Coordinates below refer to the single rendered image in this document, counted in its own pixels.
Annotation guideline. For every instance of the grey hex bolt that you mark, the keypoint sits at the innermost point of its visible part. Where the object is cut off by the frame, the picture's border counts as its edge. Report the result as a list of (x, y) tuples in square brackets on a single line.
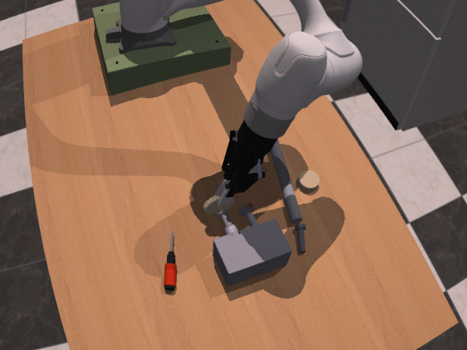
[(300, 234)]

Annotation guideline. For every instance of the dark olive toothed gear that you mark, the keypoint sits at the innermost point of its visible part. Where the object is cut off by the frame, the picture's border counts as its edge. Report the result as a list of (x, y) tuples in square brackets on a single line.
[(211, 207)]

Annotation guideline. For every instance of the tan wooden disc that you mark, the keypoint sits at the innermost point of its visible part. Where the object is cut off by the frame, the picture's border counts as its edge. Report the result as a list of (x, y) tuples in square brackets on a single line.
[(308, 181)]

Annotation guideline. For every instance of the red-handled screwdriver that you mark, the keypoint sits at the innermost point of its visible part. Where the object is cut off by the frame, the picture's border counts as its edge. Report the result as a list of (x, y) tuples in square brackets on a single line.
[(170, 268)]

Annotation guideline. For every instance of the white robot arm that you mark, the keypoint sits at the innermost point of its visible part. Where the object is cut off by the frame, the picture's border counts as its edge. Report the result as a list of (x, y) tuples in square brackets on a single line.
[(292, 76)]

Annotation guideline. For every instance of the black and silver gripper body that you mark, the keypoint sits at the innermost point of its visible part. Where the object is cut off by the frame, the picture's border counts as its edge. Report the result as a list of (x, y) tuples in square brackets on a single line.
[(256, 146)]

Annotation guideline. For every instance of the grey metal bar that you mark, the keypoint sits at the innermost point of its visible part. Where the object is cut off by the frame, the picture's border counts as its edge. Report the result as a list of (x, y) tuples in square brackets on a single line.
[(286, 184)]

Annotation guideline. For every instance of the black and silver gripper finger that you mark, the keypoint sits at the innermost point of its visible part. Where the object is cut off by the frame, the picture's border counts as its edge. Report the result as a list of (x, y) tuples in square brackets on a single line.
[(231, 158), (241, 180)]

